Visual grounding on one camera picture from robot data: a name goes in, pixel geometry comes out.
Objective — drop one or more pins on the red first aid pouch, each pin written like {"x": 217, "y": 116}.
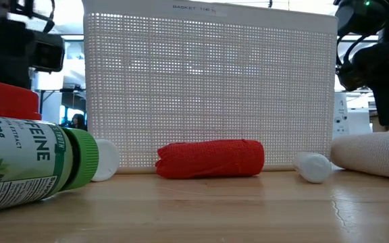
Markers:
{"x": 5, "y": 101}

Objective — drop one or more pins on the white gauze roll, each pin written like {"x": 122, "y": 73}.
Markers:
{"x": 109, "y": 160}
{"x": 312, "y": 167}

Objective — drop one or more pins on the white perforated plastic basket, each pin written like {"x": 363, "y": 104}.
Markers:
{"x": 214, "y": 84}

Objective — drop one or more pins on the red packet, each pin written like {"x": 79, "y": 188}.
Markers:
{"x": 209, "y": 159}

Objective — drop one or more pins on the beige elastic bandage roll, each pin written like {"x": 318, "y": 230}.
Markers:
{"x": 377, "y": 153}

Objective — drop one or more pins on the white paper basket label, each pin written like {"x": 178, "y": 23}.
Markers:
{"x": 198, "y": 8}

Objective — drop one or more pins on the black background stand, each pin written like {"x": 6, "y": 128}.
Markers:
{"x": 73, "y": 96}

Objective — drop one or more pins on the person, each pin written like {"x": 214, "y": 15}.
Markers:
{"x": 79, "y": 122}

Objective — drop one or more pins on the white kiosk pillar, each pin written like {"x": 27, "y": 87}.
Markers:
{"x": 340, "y": 114}

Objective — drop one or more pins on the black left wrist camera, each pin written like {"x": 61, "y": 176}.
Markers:
{"x": 48, "y": 52}

